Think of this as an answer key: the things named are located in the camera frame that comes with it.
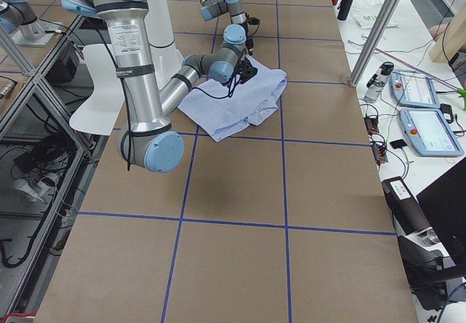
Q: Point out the clear water bottle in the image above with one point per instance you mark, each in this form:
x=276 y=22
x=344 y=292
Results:
x=377 y=82

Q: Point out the light blue striped shirt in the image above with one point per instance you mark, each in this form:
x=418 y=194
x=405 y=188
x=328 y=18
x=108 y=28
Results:
x=252 y=103

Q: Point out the metal reacher grabber tool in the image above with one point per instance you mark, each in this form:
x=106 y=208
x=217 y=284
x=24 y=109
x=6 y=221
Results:
x=455 y=89

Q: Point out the aluminium frame post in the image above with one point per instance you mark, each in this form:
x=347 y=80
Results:
x=372 y=41

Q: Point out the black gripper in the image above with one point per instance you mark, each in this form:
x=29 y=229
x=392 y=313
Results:
x=250 y=71
x=250 y=43

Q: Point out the blue teach pendant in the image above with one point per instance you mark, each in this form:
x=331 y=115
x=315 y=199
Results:
x=428 y=133
x=412 y=89

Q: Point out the lower blue teach pendant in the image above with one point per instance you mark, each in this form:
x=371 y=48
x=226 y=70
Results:
x=428 y=133

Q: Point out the upper blue teach pendant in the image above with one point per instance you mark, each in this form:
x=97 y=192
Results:
x=412 y=89

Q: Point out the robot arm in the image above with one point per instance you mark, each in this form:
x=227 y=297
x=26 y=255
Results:
x=149 y=140
x=211 y=9

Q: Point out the black monitor screen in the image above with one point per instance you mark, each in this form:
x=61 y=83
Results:
x=443 y=204

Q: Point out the black thermos bottle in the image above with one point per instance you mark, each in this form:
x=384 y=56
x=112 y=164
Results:
x=344 y=9

